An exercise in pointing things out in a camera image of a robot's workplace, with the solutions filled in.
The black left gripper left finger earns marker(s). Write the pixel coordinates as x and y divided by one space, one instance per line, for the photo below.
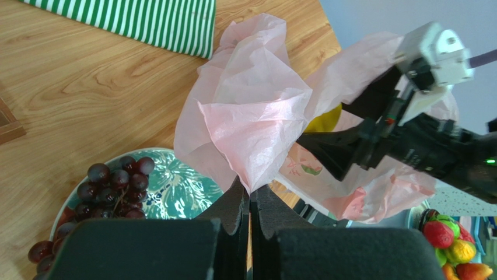
210 246

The pink plastic bag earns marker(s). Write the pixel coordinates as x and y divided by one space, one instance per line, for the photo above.
247 108

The toy fruit basket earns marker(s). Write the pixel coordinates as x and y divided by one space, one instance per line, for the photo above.
454 246

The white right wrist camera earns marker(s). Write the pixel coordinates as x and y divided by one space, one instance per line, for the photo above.
433 60

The yellow lemon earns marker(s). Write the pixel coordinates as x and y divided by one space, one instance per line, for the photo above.
325 122

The purple grape bunch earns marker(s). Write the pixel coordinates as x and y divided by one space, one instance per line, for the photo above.
105 194

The patterned fruit plate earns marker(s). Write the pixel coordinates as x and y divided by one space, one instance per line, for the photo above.
176 190

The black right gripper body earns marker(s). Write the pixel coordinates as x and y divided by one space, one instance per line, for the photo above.
338 151

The green striped cloth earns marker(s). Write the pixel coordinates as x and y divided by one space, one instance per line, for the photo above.
185 27

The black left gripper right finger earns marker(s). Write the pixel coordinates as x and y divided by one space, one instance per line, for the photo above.
286 246

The wooden compartment tray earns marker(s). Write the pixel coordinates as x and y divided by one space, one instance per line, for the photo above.
11 128

